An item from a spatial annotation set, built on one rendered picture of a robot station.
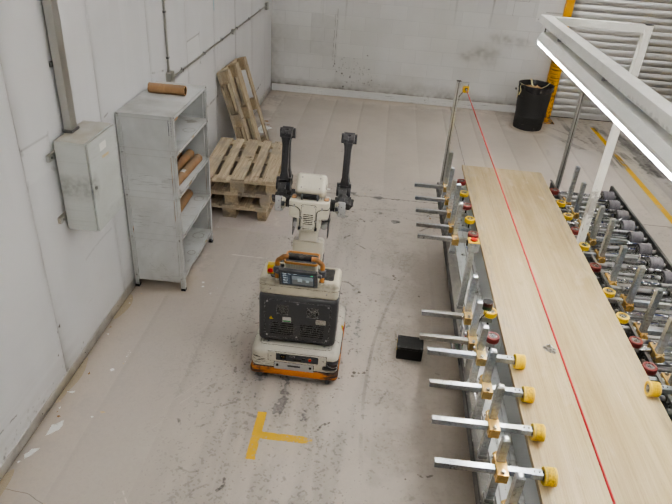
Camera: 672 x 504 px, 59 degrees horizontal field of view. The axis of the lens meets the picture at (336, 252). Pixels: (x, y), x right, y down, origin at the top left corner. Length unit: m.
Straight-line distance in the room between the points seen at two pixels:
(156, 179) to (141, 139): 0.33
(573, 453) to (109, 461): 2.63
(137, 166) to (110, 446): 2.08
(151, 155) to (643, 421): 3.70
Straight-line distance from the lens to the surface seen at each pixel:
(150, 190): 4.96
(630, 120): 2.60
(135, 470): 3.98
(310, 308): 4.07
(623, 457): 3.18
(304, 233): 4.21
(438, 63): 10.82
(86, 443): 4.20
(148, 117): 4.73
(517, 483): 2.54
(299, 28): 10.80
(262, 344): 4.29
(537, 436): 3.02
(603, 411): 3.37
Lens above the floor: 3.02
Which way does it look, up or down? 31 degrees down
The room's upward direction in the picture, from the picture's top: 4 degrees clockwise
